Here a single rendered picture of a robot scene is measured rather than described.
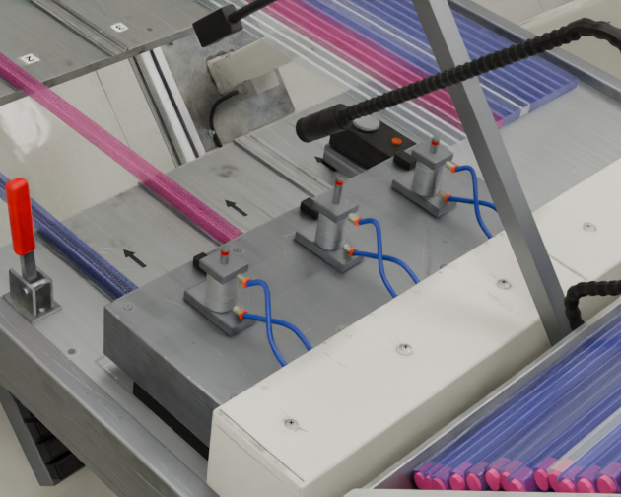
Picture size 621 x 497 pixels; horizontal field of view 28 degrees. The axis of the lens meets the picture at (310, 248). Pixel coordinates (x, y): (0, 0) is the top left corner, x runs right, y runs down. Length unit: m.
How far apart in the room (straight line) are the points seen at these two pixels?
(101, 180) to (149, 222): 1.17
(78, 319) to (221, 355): 0.15
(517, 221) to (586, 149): 0.39
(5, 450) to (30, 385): 0.49
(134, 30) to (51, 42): 0.09
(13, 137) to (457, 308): 1.38
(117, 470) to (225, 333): 0.12
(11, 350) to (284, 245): 0.21
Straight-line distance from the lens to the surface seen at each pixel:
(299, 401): 0.78
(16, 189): 0.90
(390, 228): 0.96
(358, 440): 0.77
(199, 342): 0.84
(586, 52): 2.30
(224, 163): 1.11
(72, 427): 0.90
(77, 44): 1.27
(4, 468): 1.41
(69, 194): 2.17
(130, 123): 2.26
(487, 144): 0.83
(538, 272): 0.84
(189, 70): 2.34
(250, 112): 2.39
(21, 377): 0.93
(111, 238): 1.02
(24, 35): 1.28
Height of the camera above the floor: 1.92
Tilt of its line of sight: 52 degrees down
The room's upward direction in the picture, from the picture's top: 77 degrees clockwise
